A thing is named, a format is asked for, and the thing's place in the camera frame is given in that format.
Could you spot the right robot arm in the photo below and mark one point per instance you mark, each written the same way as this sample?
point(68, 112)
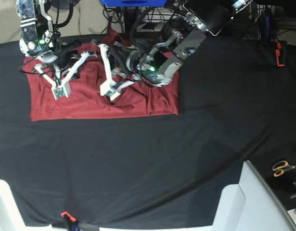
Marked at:
point(40, 40)

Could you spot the orange and black clamp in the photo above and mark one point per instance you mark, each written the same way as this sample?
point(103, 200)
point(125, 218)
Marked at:
point(280, 53)

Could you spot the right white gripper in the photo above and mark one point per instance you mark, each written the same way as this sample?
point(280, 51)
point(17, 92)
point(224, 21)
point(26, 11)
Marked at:
point(59, 68)

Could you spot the blue plastic box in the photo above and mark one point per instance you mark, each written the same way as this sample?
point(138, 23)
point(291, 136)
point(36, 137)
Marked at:
point(133, 3)

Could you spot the orange and blue clamp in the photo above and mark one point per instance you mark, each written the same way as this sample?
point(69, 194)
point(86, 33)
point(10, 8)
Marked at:
point(70, 222)

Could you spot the red long-sleeve T-shirt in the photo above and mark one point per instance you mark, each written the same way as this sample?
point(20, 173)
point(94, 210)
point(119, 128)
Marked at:
point(85, 101)

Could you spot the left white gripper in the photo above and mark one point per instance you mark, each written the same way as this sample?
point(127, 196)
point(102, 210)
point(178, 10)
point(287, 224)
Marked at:
point(122, 56)

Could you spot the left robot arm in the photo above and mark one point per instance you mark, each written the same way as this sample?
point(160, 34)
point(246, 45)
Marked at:
point(154, 64)

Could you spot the yellow-handled scissors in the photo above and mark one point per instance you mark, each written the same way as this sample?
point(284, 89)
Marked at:
point(282, 167)

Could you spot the black table cloth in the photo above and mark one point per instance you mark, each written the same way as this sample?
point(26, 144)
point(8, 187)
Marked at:
point(159, 172)

